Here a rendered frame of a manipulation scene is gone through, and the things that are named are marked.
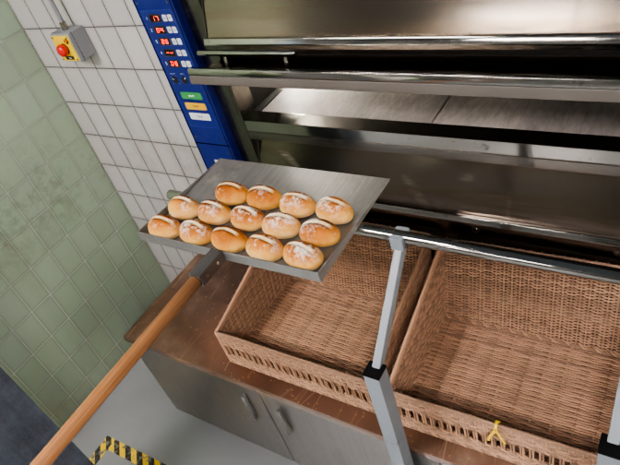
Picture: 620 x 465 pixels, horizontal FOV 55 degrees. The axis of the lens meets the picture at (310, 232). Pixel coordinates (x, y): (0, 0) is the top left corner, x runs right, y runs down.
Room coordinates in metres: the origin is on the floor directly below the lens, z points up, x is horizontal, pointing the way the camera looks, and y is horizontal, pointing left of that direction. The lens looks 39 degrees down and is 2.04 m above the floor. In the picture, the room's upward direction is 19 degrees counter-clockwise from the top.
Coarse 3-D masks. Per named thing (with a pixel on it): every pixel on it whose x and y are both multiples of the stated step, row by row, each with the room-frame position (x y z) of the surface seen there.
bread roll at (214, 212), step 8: (208, 200) 1.26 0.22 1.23; (216, 200) 1.26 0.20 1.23; (200, 208) 1.25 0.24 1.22; (208, 208) 1.24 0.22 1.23; (216, 208) 1.23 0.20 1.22; (224, 208) 1.23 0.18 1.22; (200, 216) 1.24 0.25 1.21; (208, 216) 1.23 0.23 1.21; (216, 216) 1.22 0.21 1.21; (224, 216) 1.21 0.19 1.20; (216, 224) 1.22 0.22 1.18
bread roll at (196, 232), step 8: (184, 224) 1.20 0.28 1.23; (192, 224) 1.18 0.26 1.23; (200, 224) 1.18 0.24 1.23; (208, 224) 1.19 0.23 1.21; (184, 232) 1.18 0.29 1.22; (192, 232) 1.17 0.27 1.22; (200, 232) 1.16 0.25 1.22; (208, 232) 1.16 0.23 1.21; (184, 240) 1.18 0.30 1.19; (192, 240) 1.16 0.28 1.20; (200, 240) 1.15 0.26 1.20; (208, 240) 1.15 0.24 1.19
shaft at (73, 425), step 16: (192, 288) 1.00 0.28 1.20; (176, 304) 0.96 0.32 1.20; (160, 320) 0.92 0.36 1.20; (144, 336) 0.89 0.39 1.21; (128, 352) 0.86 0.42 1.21; (144, 352) 0.87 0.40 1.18; (112, 368) 0.83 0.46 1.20; (128, 368) 0.83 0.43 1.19; (112, 384) 0.80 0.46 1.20; (96, 400) 0.77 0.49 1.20; (80, 416) 0.74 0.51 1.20; (64, 432) 0.72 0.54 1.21; (48, 448) 0.69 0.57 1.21; (64, 448) 0.70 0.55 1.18; (32, 464) 0.67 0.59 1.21; (48, 464) 0.67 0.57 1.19
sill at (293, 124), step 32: (256, 128) 1.69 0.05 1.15; (288, 128) 1.61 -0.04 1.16; (320, 128) 1.53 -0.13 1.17; (352, 128) 1.46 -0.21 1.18; (384, 128) 1.40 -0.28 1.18; (416, 128) 1.35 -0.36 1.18; (448, 128) 1.30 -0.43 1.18; (480, 128) 1.25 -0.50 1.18; (576, 160) 1.05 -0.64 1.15; (608, 160) 1.01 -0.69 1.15
